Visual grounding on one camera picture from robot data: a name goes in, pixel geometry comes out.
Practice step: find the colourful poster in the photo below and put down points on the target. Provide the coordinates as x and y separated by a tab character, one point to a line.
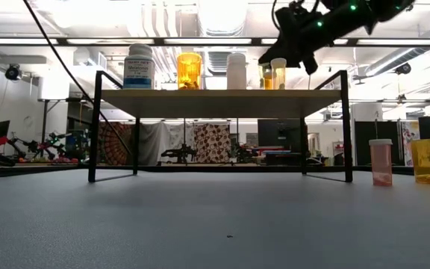
410	130

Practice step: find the blue-grey table mat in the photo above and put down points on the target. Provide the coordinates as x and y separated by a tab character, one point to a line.
215	224

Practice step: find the white melatonin bottle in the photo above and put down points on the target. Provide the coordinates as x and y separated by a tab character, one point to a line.
139	71

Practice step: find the black background monitor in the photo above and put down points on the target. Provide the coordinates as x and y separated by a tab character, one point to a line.
274	130

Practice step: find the wooden shelf black metal legs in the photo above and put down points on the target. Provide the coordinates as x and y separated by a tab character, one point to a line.
218	102

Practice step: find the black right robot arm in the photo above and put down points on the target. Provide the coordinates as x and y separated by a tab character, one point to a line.
349	18

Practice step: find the black horizontal beam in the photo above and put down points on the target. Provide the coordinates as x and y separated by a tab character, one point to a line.
88	41

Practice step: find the black partition panel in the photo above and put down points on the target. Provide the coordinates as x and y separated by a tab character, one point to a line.
364	142

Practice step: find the black dome camera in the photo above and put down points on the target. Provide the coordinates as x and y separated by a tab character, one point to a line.
13	72
403	68

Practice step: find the pink pill vial white cap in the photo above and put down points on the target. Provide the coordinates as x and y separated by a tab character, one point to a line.
380	164

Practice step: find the mandala pattern tapestry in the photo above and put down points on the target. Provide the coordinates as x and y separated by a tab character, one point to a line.
116	143

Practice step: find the brown floral hanging cloth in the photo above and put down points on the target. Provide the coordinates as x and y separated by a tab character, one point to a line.
212	142

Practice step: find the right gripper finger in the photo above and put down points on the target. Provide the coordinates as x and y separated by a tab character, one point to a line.
280	56

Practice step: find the amber pill bottle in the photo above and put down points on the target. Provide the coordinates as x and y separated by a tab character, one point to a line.
189	71
429	160

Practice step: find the small white plastic bottle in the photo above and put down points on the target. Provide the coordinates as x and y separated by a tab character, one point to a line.
236	73

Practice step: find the grey hanging cloth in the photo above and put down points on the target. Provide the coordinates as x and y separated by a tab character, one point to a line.
170	134

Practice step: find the pale yellow pill vial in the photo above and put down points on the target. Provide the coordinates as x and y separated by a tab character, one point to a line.
279	76

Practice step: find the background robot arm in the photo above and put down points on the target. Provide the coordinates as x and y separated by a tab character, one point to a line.
32	145
179	152

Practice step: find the black metal table frame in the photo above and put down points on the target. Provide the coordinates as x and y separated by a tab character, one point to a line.
200	169

